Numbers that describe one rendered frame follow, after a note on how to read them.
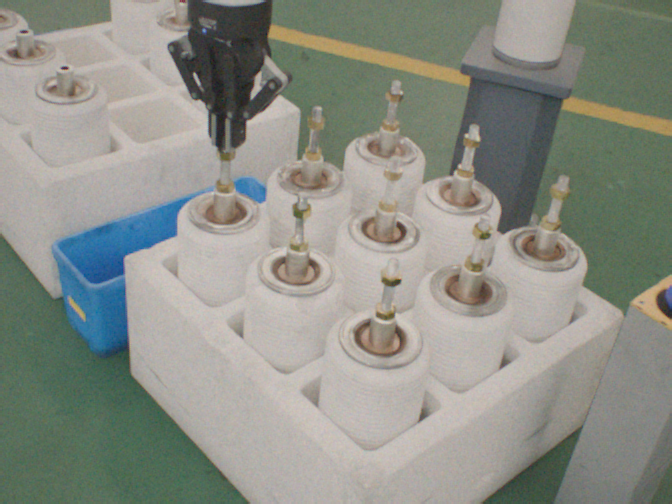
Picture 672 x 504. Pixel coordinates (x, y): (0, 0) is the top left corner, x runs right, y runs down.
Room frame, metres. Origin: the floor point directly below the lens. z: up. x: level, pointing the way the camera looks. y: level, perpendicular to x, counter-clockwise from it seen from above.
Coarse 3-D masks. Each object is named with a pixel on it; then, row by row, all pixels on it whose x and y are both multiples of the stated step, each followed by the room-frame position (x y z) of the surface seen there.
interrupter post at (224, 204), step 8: (216, 192) 0.75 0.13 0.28; (232, 192) 0.76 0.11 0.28; (216, 200) 0.75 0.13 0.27; (224, 200) 0.75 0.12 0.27; (232, 200) 0.76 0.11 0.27; (216, 208) 0.75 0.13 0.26; (224, 208) 0.75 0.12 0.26; (232, 208) 0.76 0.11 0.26; (216, 216) 0.75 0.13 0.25; (224, 216) 0.75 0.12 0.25; (232, 216) 0.76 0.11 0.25
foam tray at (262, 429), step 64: (128, 256) 0.76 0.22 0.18; (128, 320) 0.76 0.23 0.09; (192, 320) 0.67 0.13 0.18; (576, 320) 0.77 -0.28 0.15; (192, 384) 0.67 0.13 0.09; (256, 384) 0.60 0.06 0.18; (320, 384) 0.62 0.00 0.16; (512, 384) 0.63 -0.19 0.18; (576, 384) 0.72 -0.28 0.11; (256, 448) 0.59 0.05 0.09; (320, 448) 0.53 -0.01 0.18; (384, 448) 0.53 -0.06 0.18; (448, 448) 0.56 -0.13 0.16; (512, 448) 0.65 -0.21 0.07
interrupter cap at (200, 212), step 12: (192, 204) 0.77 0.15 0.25; (204, 204) 0.77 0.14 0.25; (240, 204) 0.78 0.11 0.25; (252, 204) 0.78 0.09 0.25; (192, 216) 0.74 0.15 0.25; (204, 216) 0.75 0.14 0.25; (240, 216) 0.76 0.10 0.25; (252, 216) 0.76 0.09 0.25; (204, 228) 0.73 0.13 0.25; (216, 228) 0.73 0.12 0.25; (228, 228) 0.73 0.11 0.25; (240, 228) 0.73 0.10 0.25
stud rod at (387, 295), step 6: (390, 264) 0.59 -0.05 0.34; (396, 264) 0.59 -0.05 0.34; (390, 270) 0.59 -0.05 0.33; (396, 270) 0.59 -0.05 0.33; (390, 276) 0.59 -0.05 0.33; (384, 288) 0.59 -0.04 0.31; (390, 288) 0.59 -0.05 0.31; (384, 294) 0.59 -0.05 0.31; (390, 294) 0.59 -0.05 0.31; (384, 300) 0.59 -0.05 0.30; (390, 300) 0.59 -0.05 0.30; (384, 306) 0.59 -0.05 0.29; (390, 306) 0.59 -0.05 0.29
